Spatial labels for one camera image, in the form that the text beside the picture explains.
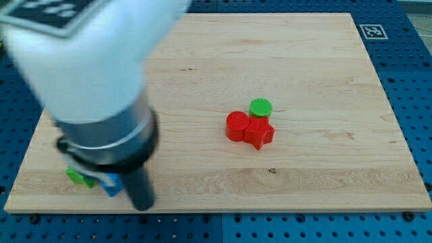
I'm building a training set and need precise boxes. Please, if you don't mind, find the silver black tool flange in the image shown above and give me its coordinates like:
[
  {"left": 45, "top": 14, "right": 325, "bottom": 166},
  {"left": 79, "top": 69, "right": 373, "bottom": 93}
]
[{"left": 56, "top": 90, "right": 159, "bottom": 173}]

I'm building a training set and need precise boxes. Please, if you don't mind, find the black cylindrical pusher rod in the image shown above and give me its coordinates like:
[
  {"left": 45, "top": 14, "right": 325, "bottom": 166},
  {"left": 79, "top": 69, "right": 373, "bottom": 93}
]
[{"left": 120, "top": 166, "right": 155, "bottom": 211}]

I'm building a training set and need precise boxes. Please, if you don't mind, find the blue cube block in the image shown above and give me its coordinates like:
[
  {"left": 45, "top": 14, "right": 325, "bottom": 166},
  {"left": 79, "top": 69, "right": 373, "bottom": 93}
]
[{"left": 99, "top": 173, "right": 124, "bottom": 197}]

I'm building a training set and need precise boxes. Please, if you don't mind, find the fiducial tag on arm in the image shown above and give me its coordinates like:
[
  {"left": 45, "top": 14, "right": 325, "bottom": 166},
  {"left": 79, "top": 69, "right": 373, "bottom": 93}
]
[{"left": 1, "top": 0, "right": 107, "bottom": 38}]

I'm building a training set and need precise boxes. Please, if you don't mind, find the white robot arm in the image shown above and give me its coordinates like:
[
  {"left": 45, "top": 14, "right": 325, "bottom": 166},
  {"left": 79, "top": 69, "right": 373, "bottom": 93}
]
[{"left": 1, "top": 0, "right": 191, "bottom": 211}]

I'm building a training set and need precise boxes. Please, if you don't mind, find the red cylinder block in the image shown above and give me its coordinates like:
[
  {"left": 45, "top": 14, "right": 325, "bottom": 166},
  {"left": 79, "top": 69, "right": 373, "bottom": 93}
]
[{"left": 225, "top": 111, "right": 249, "bottom": 142}]

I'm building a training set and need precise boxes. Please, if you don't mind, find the red star block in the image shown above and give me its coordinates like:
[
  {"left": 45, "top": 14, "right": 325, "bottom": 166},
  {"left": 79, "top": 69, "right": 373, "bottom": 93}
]
[{"left": 244, "top": 116, "right": 275, "bottom": 151}]

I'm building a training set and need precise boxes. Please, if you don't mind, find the green cylinder block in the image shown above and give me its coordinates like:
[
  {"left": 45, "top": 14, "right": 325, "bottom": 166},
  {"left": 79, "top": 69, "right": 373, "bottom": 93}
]
[{"left": 249, "top": 98, "right": 273, "bottom": 117}]

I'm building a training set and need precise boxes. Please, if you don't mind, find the wooden board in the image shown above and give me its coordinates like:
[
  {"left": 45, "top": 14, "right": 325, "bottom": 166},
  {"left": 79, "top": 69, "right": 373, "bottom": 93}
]
[{"left": 3, "top": 12, "right": 432, "bottom": 214}]

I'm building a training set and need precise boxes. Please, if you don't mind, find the white fiducial marker tag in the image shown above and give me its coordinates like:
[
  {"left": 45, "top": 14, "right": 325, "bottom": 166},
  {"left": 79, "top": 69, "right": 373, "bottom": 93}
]
[{"left": 359, "top": 24, "right": 388, "bottom": 40}]

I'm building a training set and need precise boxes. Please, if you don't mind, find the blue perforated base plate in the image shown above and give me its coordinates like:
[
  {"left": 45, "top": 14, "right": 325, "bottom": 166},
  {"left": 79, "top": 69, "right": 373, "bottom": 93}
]
[{"left": 1, "top": 1, "right": 431, "bottom": 242}]

